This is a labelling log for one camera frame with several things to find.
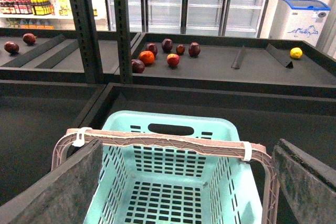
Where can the dark metal rack post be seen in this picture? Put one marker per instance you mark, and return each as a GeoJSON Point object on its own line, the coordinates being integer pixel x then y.
{"type": "Point", "coordinates": [87, 37]}
{"type": "Point", "coordinates": [124, 47]}

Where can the glass door refrigerator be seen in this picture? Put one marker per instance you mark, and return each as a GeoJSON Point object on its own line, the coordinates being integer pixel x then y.
{"type": "Point", "coordinates": [232, 18]}

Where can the dark red apple right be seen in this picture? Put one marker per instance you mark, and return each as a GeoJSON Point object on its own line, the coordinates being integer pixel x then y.
{"type": "Point", "coordinates": [194, 49]}

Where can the white zip tie right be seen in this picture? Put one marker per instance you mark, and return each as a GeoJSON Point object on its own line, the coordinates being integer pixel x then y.
{"type": "Point", "coordinates": [248, 151]}

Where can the dark red apple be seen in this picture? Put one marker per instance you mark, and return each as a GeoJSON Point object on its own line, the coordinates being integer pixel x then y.
{"type": "Point", "coordinates": [152, 47]}
{"type": "Point", "coordinates": [194, 49]}
{"type": "Point", "coordinates": [137, 66]}

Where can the white chest freezer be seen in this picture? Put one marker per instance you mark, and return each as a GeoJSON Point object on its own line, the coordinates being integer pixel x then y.
{"type": "Point", "coordinates": [299, 20]}

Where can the dark red apple front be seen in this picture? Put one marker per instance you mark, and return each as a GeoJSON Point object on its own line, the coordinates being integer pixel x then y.
{"type": "Point", "coordinates": [137, 66]}

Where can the small dark red fruit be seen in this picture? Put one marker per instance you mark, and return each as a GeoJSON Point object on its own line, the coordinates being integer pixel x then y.
{"type": "Point", "coordinates": [180, 49]}

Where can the light blue plastic basket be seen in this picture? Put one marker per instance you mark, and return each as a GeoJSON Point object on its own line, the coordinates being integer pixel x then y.
{"type": "Point", "coordinates": [140, 184]}

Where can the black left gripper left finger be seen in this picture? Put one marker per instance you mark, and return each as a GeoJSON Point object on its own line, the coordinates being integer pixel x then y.
{"type": "Point", "coordinates": [62, 196]}

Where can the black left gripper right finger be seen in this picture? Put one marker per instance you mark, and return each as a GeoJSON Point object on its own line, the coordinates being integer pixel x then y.
{"type": "Point", "coordinates": [307, 183]}

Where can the orange fruit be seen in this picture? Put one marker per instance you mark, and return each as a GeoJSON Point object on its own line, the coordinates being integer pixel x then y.
{"type": "Point", "coordinates": [147, 57]}

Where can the dark purple apple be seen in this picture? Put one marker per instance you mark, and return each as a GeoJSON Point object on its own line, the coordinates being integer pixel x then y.
{"type": "Point", "coordinates": [167, 45]}

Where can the white zip tie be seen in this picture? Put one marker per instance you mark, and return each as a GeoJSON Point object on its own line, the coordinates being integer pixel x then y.
{"type": "Point", "coordinates": [248, 151]}
{"type": "Point", "coordinates": [80, 137]}

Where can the dark fruit upper left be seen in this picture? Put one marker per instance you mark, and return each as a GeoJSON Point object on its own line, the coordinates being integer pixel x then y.
{"type": "Point", "coordinates": [29, 39]}

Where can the black shelf divider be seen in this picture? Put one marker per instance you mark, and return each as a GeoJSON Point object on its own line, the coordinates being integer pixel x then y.
{"type": "Point", "coordinates": [239, 58]}
{"type": "Point", "coordinates": [279, 56]}

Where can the black display tray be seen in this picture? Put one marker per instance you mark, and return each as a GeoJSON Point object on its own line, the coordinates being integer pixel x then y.
{"type": "Point", "coordinates": [313, 75]}

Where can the yellow lemon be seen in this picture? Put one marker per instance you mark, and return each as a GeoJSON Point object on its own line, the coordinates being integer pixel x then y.
{"type": "Point", "coordinates": [296, 53]}

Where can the stocked grocery shelf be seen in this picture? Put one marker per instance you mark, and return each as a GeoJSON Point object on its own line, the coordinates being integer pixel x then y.
{"type": "Point", "coordinates": [37, 14]}

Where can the white zip tie left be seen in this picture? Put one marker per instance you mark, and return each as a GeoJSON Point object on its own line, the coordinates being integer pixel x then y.
{"type": "Point", "coordinates": [80, 137]}

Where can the black shelf divider right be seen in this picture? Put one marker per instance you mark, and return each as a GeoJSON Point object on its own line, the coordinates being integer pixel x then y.
{"type": "Point", "coordinates": [279, 56]}

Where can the dark fruit far left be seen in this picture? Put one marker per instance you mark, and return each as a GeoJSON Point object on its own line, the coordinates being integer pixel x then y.
{"type": "Point", "coordinates": [11, 47]}

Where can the brown basket handle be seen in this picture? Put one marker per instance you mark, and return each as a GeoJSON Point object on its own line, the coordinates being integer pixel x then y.
{"type": "Point", "coordinates": [199, 145]}

